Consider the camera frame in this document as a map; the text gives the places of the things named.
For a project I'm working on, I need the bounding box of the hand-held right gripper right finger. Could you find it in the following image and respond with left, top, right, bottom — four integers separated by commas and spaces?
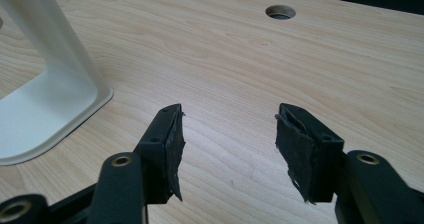
274, 102, 346, 205

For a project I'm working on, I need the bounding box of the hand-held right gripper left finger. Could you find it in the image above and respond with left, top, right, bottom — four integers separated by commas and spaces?
133, 103, 186, 205

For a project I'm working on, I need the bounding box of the white stand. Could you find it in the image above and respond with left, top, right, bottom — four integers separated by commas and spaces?
0, 0, 115, 167

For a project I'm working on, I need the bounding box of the round cable hole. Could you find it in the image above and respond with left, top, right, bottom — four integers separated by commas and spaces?
265, 4, 297, 21

